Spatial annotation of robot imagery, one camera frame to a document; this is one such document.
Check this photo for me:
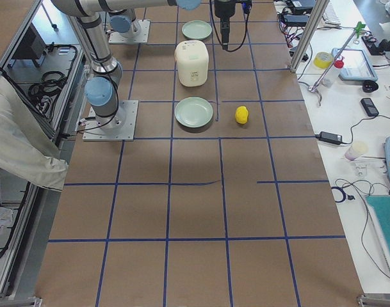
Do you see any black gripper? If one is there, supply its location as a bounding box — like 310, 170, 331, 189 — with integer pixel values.
214, 0, 236, 50

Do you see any cream rice cooker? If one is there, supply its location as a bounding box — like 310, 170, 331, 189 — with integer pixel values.
175, 40, 209, 87

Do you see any green plate far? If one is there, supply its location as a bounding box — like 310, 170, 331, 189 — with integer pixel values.
182, 20, 212, 40

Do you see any green plate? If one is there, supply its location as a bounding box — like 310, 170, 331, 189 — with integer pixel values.
174, 97, 213, 128
182, 20, 212, 40

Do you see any yellow toy fruit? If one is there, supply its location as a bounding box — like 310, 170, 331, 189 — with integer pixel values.
234, 106, 249, 125

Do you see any green plate near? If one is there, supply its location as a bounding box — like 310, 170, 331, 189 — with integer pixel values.
174, 97, 213, 128

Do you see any yellow tape roll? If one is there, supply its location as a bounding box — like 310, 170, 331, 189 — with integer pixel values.
313, 52, 334, 69

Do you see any metal rod stand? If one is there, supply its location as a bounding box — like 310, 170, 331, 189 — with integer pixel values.
307, 22, 366, 93

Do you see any blue teach pendant tablet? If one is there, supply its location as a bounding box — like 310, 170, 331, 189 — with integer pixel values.
330, 49, 378, 81

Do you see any black round cap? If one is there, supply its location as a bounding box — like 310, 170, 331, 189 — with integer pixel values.
362, 80, 379, 93

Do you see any black power adapter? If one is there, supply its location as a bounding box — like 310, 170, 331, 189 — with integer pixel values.
316, 131, 343, 145

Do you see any black smartphone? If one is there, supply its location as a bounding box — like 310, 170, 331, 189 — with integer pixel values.
361, 98, 379, 117

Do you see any white plastic cup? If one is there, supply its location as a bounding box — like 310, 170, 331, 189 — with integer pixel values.
345, 141, 368, 161

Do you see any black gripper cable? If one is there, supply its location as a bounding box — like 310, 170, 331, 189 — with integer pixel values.
209, 0, 250, 53

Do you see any aluminium frame post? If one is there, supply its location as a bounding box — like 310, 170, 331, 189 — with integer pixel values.
289, 0, 329, 73

